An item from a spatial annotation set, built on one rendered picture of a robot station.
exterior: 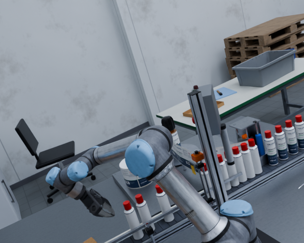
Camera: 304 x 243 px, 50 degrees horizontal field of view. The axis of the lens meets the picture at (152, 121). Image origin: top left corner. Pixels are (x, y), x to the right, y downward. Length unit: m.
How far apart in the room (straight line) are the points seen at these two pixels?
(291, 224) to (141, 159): 0.84
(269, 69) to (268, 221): 2.19
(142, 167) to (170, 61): 4.82
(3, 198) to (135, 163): 2.84
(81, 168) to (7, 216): 2.60
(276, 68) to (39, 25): 3.25
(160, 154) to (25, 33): 4.16
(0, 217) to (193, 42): 4.16
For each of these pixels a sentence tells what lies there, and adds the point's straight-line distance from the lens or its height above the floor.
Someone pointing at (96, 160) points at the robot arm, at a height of 1.36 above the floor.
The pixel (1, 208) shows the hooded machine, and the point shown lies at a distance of 3.86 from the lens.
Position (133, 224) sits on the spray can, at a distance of 1.63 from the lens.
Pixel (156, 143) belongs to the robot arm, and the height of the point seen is 1.47.
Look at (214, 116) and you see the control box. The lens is 1.44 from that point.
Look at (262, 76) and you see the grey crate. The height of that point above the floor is 0.92.
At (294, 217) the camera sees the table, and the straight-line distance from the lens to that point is 1.68.
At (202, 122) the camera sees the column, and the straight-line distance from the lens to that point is 1.43.
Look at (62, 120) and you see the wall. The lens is 5.21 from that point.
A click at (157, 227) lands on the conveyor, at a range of 1.71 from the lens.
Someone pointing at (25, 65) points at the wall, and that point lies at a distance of 5.05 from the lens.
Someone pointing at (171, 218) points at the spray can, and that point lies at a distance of 1.70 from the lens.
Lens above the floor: 1.89
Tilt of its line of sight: 19 degrees down
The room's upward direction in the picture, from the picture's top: 17 degrees counter-clockwise
